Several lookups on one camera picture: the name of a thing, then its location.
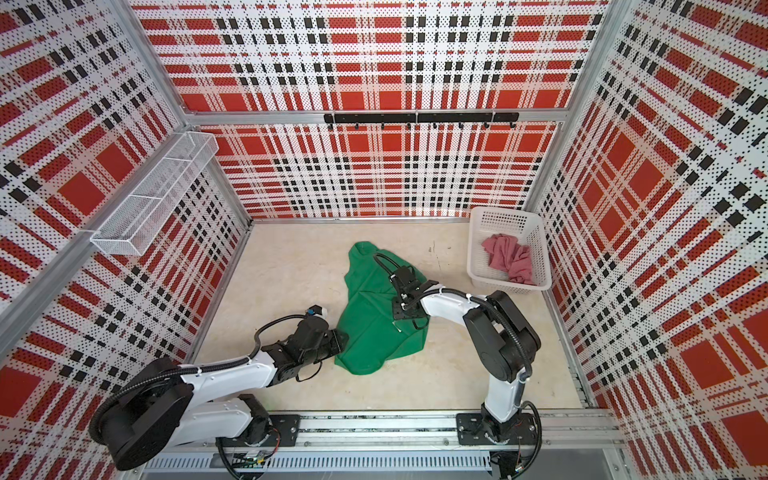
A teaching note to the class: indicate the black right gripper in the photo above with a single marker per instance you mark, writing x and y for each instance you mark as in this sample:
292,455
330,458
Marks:
397,309

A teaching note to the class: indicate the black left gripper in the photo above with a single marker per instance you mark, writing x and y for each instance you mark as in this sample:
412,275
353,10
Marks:
337,344

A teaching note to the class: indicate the green tank top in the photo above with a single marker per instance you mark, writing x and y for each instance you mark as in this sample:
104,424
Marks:
375,336

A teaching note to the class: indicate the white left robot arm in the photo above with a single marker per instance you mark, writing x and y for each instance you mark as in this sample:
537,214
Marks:
167,405

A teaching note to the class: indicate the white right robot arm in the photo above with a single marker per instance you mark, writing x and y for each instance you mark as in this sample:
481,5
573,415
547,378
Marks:
504,340

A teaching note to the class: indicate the maroon crumpled tank top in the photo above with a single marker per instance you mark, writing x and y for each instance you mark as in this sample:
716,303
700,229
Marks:
508,255

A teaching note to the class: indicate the white perforated plastic basket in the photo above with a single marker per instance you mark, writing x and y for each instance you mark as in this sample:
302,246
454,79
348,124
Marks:
527,227

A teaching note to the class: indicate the black wall hook rail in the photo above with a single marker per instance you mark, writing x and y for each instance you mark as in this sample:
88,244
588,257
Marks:
421,118

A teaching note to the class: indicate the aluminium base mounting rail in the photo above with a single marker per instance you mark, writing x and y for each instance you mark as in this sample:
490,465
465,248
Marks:
440,430

